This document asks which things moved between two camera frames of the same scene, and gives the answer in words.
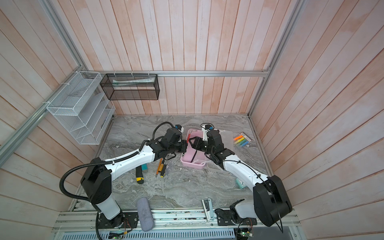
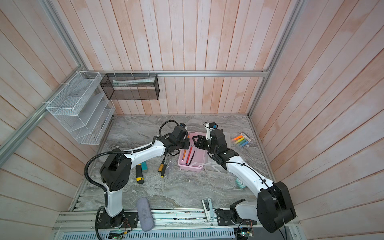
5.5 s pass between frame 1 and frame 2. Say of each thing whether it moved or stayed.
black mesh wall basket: stayed
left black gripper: stayed
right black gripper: stayed
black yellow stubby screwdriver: stayed
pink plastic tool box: moved
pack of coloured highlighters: stayed
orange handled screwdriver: moved
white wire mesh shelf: stayed
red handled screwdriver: moved
